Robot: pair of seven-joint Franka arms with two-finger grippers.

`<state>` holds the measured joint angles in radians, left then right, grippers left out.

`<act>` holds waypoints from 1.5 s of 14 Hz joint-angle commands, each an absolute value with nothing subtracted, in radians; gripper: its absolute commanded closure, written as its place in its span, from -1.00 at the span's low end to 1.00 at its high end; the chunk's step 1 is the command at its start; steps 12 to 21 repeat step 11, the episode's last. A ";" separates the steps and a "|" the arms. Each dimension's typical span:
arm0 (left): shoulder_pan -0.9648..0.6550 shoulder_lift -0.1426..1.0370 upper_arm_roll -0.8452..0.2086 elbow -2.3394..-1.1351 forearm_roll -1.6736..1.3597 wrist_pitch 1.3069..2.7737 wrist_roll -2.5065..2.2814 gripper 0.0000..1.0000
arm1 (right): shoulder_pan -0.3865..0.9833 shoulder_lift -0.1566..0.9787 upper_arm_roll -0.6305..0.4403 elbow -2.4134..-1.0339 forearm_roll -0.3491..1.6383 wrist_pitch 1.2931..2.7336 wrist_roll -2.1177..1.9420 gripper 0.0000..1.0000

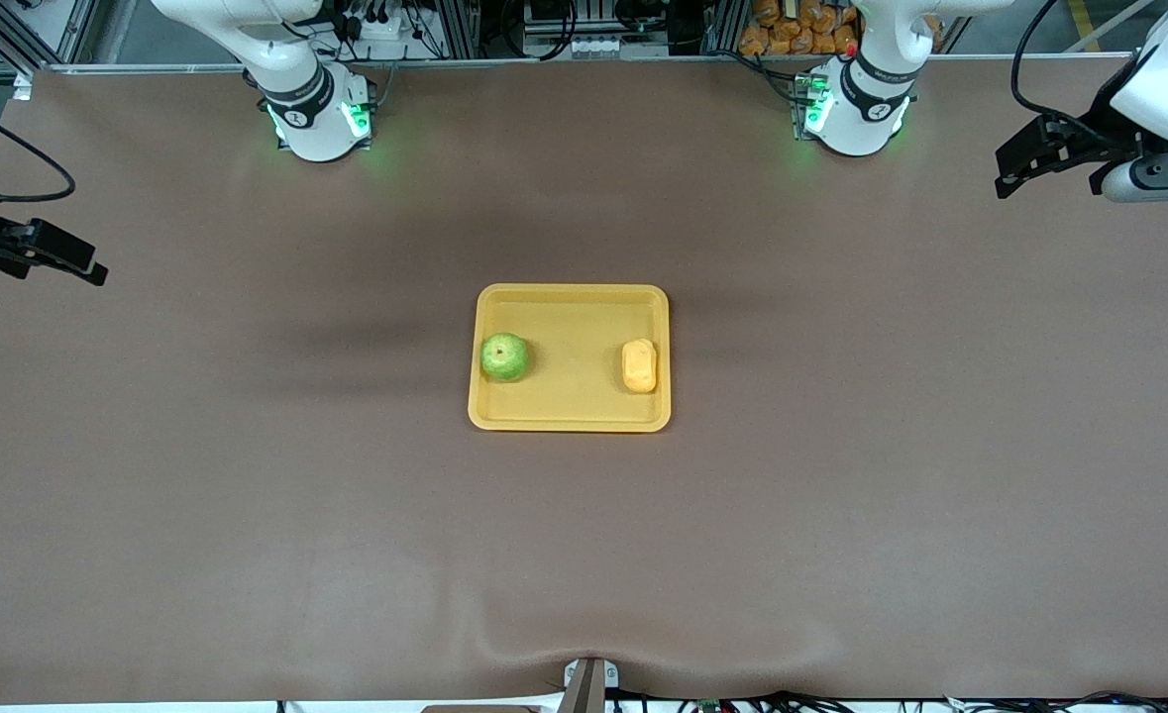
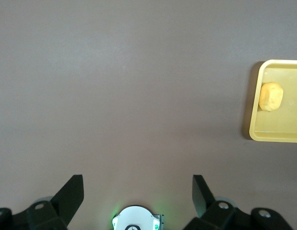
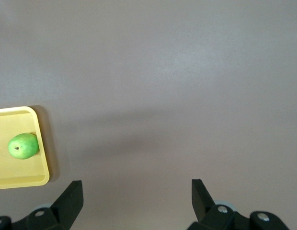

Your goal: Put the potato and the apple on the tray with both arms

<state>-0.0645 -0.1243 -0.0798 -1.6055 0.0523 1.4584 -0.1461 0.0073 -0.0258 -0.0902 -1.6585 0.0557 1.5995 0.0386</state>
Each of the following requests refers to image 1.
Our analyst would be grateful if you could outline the yellow potato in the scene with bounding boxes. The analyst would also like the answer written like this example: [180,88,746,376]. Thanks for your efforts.
[621,338,659,395]

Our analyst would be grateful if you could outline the green apple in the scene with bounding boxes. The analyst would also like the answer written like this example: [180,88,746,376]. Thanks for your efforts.
[479,332,531,383]

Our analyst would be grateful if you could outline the yellow plastic tray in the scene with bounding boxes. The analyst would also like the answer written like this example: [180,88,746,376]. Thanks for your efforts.
[468,283,673,434]

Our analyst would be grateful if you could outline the pile of orange toy food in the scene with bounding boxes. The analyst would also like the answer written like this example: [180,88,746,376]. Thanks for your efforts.
[739,0,864,56]

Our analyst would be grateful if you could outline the white power strip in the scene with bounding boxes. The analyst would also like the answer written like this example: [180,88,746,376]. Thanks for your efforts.
[341,8,418,43]

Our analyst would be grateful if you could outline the metal table clamp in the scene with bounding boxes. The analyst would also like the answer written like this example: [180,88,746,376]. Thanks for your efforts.
[558,658,620,713]

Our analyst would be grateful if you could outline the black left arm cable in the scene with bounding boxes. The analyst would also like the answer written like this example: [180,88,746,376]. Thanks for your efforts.
[1010,0,1139,152]

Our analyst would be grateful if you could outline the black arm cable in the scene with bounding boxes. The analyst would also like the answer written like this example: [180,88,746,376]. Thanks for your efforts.
[0,89,77,205]
[1010,0,1139,152]

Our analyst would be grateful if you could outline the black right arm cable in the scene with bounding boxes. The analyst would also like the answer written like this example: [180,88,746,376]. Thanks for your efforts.
[0,89,77,205]

